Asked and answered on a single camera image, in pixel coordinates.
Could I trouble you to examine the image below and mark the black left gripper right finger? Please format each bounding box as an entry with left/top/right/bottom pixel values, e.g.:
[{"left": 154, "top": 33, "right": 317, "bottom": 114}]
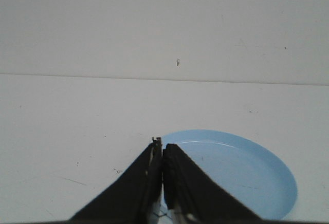
[{"left": 162, "top": 144, "right": 261, "bottom": 220}]

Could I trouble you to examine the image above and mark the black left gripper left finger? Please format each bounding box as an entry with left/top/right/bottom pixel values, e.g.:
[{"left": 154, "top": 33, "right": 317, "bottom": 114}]
[{"left": 71, "top": 137, "right": 162, "bottom": 220}]

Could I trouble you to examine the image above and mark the light blue round plate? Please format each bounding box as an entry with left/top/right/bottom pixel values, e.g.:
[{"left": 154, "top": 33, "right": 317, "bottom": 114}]
[{"left": 161, "top": 129, "right": 298, "bottom": 220}]

